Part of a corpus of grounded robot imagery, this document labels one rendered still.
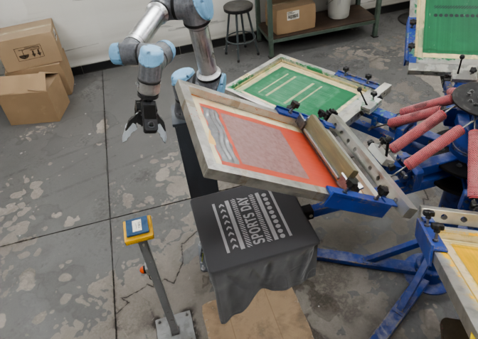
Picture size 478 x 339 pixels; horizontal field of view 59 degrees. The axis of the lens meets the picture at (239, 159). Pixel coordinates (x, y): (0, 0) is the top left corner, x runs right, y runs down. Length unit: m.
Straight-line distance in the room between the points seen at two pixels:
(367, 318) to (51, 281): 2.09
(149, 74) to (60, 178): 2.74
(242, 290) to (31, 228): 2.17
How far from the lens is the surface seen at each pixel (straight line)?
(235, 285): 1.91
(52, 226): 3.63
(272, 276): 1.95
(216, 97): 1.79
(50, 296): 3.20
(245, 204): 2.00
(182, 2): 1.79
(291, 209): 1.97
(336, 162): 1.73
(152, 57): 1.37
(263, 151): 1.62
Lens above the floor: 2.39
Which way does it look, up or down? 40 degrees down
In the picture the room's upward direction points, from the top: 6 degrees counter-clockwise
